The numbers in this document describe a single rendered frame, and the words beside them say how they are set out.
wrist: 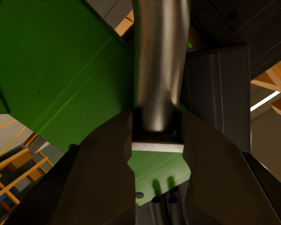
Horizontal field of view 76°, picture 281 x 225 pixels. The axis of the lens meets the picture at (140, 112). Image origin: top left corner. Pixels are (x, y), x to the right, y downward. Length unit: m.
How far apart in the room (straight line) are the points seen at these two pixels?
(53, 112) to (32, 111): 0.02
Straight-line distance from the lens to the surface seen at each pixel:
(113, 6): 0.70
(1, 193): 5.74
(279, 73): 0.99
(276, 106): 0.74
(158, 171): 0.19
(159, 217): 0.22
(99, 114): 0.16
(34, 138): 0.38
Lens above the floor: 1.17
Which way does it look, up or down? 5 degrees up
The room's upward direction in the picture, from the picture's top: 139 degrees clockwise
